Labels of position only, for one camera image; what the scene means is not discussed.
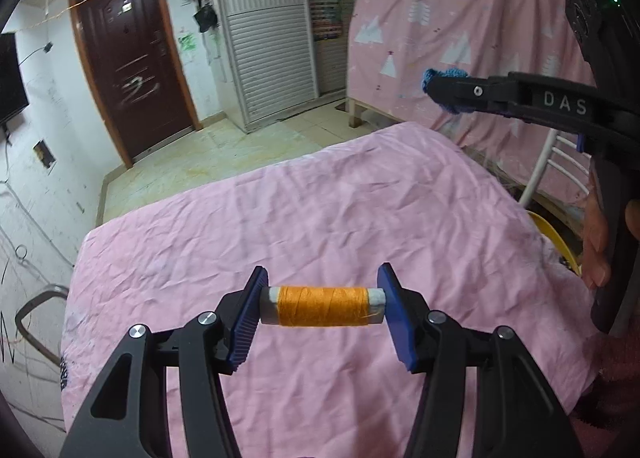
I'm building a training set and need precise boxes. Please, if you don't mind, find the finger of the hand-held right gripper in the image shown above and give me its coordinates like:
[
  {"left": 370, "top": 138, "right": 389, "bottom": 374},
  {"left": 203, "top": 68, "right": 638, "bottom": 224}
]
[{"left": 429, "top": 70, "right": 522, "bottom": 116}]

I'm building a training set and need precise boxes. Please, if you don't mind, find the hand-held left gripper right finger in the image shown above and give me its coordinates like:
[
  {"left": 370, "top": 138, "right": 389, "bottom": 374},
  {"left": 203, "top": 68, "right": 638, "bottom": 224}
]
[{"left": 376, "top": 263, "right": 586, "bottom": 458}]

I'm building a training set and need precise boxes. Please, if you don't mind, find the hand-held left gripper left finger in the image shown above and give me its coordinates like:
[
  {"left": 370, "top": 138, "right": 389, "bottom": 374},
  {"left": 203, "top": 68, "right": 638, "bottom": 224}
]
[{"left": 59, "top": 265, "right": 271, "bottom": 458}]

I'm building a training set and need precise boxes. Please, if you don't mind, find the blue knitted cloth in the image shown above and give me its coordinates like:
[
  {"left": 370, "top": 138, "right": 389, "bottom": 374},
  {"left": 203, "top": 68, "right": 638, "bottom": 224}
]
[{"left": 420, "top": 66, "right": 483, "bottom": 115}]

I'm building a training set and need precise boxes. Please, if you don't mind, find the orange thread spool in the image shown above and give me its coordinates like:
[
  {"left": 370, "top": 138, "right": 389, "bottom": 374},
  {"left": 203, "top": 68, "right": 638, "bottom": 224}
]
[{"left": 259, "top": 285, "right": 387, "bottom": 329}]

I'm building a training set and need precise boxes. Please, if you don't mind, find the yellow plastic bin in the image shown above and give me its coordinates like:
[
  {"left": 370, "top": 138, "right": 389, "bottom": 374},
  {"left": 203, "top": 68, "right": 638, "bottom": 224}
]
[{"left": 527, "top": 210, "right": 583, "bottom": 276}]

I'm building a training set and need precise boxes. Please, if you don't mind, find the person's right forearm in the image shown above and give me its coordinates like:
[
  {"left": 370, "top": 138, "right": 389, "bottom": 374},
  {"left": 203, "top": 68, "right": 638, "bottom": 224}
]
[{"left": 575, "top": 308, "right": 640, "bottom": 458}]

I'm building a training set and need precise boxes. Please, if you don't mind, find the person's right hand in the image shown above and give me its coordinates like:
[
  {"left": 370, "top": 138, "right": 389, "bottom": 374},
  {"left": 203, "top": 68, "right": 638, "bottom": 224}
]
[{"left": 581, "top": 170, "right": 613, "bottom": 289}]

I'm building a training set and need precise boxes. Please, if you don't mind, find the pink printed bed curtain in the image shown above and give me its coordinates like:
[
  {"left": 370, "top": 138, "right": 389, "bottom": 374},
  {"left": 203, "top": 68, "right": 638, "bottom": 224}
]
[{"left": 346, "top": 0, "right": 608, "bottom": 199}]

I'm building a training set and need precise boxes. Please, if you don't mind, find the white metal chair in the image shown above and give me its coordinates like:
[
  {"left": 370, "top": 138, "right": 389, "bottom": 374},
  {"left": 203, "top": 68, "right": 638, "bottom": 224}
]
[{"left": 517, "top": 130, "right": 593, "bottom": 211}]

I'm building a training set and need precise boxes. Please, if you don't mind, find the pink sheet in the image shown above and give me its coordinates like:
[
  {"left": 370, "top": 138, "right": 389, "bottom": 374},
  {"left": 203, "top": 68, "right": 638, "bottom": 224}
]
[{"left": 60, "top": 122, "right": 601, "bottom": 458}]

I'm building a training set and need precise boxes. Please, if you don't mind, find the colourful chart poster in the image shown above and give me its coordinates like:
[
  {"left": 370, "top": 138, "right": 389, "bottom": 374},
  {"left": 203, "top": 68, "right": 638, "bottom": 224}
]
[{"left": 306, "top": 0, "right": 345, "bottom": 42}]

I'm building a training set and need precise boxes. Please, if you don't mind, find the white shutter cabinet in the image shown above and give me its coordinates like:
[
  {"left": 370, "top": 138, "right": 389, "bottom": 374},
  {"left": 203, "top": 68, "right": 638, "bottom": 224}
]
[{"left": 207, "top": 0, "right": 361, "bottom": 133}]

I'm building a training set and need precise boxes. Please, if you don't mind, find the black hanging bag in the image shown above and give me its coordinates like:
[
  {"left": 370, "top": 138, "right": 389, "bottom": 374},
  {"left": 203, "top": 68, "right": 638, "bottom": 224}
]
[{"left": 194, "top": 5, "right": 218, "bottom": 33}]

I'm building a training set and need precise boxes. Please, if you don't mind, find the dark brown door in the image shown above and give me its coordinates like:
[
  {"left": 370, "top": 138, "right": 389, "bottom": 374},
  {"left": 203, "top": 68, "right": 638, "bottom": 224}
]
[{"left": 70, "top": 0, "right": 201, "bottom": 169}]

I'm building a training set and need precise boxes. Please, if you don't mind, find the grey metal chair frame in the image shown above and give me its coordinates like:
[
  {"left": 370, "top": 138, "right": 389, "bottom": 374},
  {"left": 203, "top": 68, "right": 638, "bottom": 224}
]
[{"left": 15, "top": 285, "right": 71, "bottom": 366}]

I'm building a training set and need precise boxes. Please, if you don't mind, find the wall socket box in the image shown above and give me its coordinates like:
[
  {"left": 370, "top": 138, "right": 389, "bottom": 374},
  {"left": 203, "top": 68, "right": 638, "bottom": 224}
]
[{"left": 32, "top": 139, "right": 53, "bottom": 169}]

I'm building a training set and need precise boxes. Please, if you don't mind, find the black wall television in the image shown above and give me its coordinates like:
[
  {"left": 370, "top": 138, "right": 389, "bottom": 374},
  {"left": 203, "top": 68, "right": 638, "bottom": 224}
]
[{"left": 0, "top": 32, "right": 30, "bottom": 126}]

